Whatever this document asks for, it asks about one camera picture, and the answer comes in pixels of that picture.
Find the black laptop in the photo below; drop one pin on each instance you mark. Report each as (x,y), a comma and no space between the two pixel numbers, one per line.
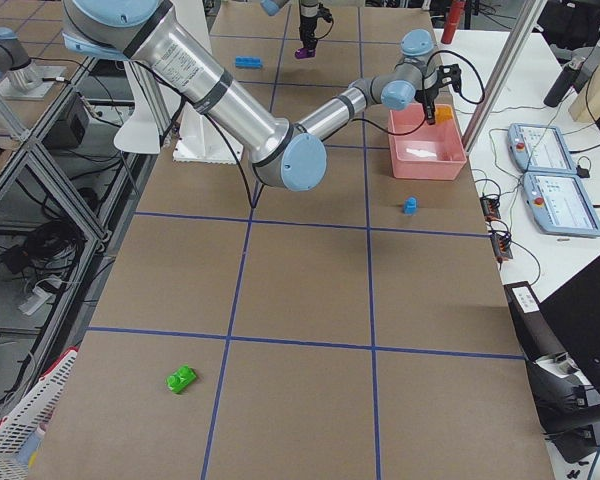
(573,314)

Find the upper teach pendant tablet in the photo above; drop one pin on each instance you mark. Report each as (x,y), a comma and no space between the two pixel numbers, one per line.
(539,148)

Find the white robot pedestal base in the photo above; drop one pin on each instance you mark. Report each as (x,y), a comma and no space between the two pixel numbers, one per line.
(200,141)

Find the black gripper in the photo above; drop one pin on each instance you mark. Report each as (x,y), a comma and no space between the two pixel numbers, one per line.
(307,21)
(428,94)

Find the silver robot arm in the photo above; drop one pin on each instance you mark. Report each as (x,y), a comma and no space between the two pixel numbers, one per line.
(310,12)
(282,154)

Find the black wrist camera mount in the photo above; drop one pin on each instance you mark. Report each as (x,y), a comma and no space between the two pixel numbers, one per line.
(450,76)

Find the purple long toy block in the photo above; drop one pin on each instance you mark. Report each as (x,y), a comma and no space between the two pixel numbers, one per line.
(304,53)

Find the black water bottle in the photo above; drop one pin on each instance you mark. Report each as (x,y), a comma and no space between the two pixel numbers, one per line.
(564,81)

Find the green toy block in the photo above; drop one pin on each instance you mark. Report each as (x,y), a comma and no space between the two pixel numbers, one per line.
(180,379)

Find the lower teach pendant tablet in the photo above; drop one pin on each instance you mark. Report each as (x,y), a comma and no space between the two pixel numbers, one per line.
(560,205)

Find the orange toy block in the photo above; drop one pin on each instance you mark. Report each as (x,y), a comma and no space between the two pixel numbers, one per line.
(443,112)

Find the teach pendant tablet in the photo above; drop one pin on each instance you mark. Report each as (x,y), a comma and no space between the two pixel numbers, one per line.
(560,205)
(539,148)

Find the long blue toy block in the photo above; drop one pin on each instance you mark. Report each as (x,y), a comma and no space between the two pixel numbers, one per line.
(248,62)

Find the small blue toy block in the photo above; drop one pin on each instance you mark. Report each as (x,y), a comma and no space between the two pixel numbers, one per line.
(410,206)

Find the white plastic basket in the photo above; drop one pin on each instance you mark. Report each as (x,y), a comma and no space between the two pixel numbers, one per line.
(24,428)

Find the red bottle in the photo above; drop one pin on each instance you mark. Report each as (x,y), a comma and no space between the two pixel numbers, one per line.
(453,18)

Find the aluminium frame post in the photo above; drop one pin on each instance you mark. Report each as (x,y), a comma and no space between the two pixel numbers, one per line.
(511,51)

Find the pink plastic box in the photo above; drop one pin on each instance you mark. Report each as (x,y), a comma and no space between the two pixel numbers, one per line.
(421,151)

